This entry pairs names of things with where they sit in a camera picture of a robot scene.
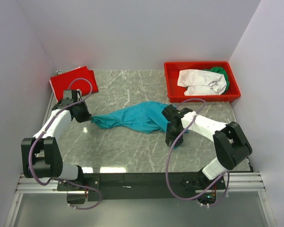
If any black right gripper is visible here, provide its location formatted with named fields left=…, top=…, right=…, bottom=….
left=165, top=122, right=184, bottom=147

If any teal t-shirt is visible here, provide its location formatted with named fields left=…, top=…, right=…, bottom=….
left=91, top=101, right=169, bottom=135

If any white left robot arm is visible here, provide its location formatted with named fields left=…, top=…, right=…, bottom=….
left=21, top=89, right=91, bottom=190

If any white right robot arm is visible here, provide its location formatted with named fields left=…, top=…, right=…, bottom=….
left=162, top=105, right=252, bottom=189

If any red plastic bin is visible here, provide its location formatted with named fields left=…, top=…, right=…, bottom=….
left=164, top=61, right=241, bottom=103

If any folded red t-shirt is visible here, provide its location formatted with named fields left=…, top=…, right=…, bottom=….
left=51, top=66, right=98, bottom=101

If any crumpled white t-shirt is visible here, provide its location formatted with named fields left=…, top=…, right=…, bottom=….
left=177, top=69, right=226, bottom=96

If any green t-shirt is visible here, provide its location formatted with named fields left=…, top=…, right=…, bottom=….
left=205, top=67, right=230, bottom=93

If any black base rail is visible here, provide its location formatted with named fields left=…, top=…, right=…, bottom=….
left=56, top=172, right=228, bottom=202

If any aluminium frame rail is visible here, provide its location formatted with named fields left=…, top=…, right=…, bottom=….
left=4, top=172, right=266, bottom=227

